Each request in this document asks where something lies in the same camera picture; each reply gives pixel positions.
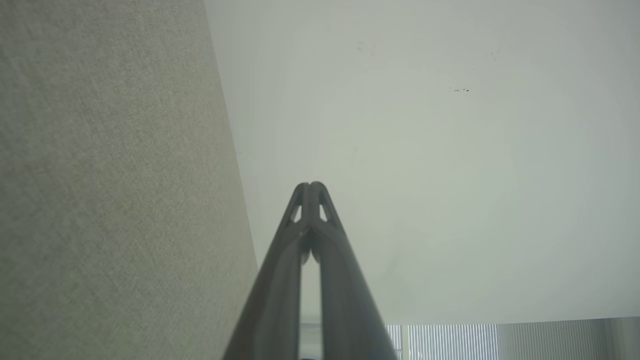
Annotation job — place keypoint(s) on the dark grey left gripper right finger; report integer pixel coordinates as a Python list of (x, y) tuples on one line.
[(345, 290)]

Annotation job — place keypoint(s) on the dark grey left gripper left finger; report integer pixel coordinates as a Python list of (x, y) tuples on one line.
[(277, 280)]

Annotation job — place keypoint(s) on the white vertical window blinds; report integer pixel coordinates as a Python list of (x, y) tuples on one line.
[(450, 342)]

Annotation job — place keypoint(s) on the grey fabric sofa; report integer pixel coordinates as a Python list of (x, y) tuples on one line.
[(110, 190)]

